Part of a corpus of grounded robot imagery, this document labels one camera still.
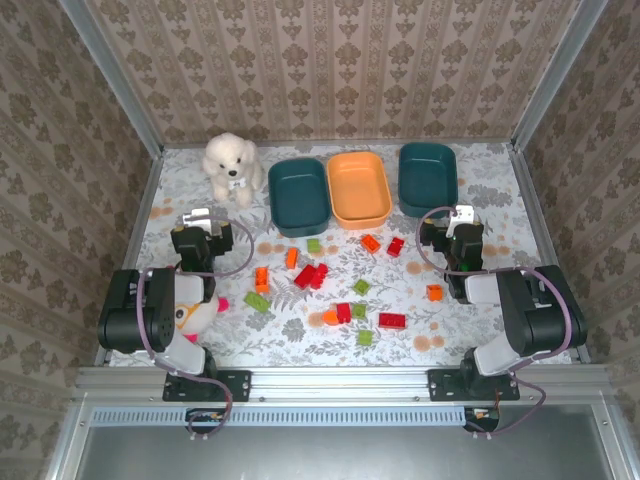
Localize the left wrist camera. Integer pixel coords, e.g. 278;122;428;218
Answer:
182;207;226;236

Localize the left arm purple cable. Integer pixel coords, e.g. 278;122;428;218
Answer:
134;215;256;441

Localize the teal plastic container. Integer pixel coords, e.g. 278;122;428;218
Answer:
267;156;332;238
397;142;459;219

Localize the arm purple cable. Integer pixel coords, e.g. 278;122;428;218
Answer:
134;215;256;441
415;205;574;441

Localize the aluminium side rail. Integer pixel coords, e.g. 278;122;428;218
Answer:
507;142;594;365
93;147;166;366

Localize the black cable port with wires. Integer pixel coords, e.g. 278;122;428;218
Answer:
463;405;501;432
185;407;232;436

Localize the steel lower panel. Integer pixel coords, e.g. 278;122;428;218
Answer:
47;402;640;480

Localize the pink plush doll with glasses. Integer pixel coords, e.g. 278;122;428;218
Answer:
172;294;230;346

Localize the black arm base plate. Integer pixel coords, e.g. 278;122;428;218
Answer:
427;368;520;403
162;368;252;404

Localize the white plush dog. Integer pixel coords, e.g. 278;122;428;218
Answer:
201;131;265;207

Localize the aluminium frame post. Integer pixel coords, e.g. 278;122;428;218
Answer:
58;0;165;157
508;0;609;151

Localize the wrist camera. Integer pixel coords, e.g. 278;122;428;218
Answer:
447;203;476;239
182;207;226;236

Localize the orange plastic container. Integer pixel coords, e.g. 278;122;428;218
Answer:
326;151;394;230

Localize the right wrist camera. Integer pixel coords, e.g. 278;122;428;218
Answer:
447;203;476;239

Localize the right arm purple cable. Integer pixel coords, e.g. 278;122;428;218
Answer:
415;205;574;441

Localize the long green lego brick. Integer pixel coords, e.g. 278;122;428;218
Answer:
243;291;272;314

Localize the grey slotted cable duct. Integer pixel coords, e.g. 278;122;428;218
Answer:
92;407;469;427

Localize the aluminium front rail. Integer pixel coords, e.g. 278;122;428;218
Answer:
74;366;616;403

